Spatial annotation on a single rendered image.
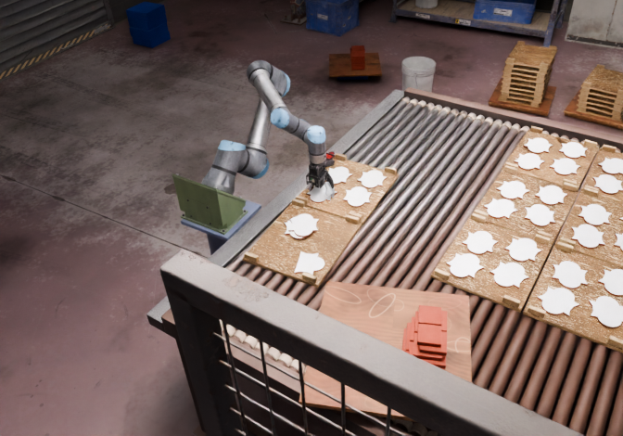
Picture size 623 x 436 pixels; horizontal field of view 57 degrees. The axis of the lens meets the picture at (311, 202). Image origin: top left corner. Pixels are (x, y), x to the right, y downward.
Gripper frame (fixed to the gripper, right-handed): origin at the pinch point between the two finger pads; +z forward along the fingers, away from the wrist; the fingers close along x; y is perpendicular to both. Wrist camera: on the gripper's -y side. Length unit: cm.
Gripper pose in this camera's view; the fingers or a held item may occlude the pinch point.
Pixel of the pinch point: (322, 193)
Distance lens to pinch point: 267.4
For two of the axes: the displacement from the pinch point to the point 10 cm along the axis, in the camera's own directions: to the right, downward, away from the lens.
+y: -4.8, 5.7, -6.7
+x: 8.7, 2.7, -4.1
